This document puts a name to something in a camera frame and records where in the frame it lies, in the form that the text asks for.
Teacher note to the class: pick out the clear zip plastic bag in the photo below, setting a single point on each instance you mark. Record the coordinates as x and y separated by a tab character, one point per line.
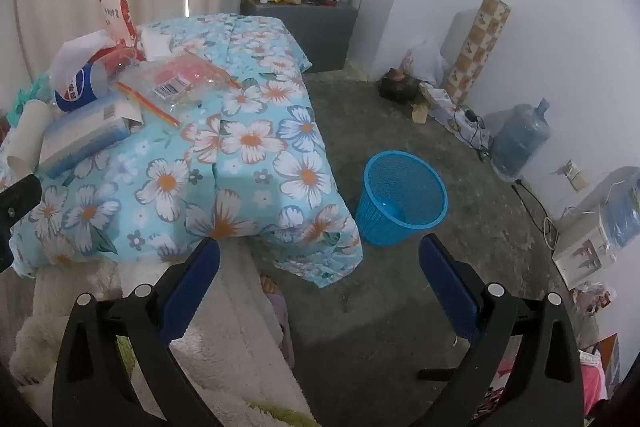
175	82

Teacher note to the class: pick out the printed floor cloth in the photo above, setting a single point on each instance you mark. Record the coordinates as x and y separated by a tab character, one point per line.
445	107

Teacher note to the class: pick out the white fleece blanket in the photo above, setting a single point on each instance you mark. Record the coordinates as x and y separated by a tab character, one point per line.
225	347

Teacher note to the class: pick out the teal cloth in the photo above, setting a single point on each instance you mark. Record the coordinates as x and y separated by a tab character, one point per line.
27	94

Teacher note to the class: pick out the blue plastic wastebasket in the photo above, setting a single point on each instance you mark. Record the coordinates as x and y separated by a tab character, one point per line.
372	212

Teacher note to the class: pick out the white appliance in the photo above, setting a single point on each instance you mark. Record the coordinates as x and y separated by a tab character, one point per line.
582	252

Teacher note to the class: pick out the black stand leg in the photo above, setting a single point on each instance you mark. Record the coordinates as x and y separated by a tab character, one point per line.
440	373

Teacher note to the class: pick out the cardboard paper tube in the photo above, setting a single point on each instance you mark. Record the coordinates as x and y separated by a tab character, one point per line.
27	137

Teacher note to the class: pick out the purple cloth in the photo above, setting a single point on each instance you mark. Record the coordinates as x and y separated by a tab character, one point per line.
285	322

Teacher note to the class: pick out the white plastic shopping bag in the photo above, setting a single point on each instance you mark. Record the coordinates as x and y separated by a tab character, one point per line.
425	62

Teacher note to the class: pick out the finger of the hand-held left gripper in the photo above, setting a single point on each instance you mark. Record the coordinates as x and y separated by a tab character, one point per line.
17	199

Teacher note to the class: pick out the blue and white carton box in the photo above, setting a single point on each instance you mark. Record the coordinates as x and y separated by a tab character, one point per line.
75	142

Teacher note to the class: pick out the red and white paper bag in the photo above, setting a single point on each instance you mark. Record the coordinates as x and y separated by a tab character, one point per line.
120	19

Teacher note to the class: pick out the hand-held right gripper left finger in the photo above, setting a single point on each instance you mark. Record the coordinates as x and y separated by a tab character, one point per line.
196	287

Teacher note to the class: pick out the clear bottle with blue label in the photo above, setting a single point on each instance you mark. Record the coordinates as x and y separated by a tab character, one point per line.
75	89

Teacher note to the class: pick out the pink clothing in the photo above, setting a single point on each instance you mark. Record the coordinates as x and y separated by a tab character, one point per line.
595	382

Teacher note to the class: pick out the pile of colourful packets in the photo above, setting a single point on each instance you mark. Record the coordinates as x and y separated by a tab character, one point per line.
592	299

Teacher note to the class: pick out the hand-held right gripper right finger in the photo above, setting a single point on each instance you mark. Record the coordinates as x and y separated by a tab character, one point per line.
447	289

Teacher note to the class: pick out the tall patterned box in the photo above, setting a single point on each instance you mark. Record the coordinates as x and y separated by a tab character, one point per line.
475	52

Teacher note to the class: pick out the grey cabinet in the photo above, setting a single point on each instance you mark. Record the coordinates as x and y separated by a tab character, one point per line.
320	32

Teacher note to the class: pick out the beige wall socket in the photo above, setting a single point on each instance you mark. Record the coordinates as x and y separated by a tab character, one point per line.
572	174

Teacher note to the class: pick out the small cardboard piece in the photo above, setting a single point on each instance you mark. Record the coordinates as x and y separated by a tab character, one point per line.
421	112

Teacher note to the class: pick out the floral light blue blanket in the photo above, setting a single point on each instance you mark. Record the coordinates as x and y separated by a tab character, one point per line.
260	142

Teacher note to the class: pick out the large blue water jug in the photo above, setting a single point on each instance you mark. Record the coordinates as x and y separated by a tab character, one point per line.
520	139

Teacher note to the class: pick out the white crumpled plastic wrapper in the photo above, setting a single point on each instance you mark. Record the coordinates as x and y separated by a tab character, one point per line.
80	52

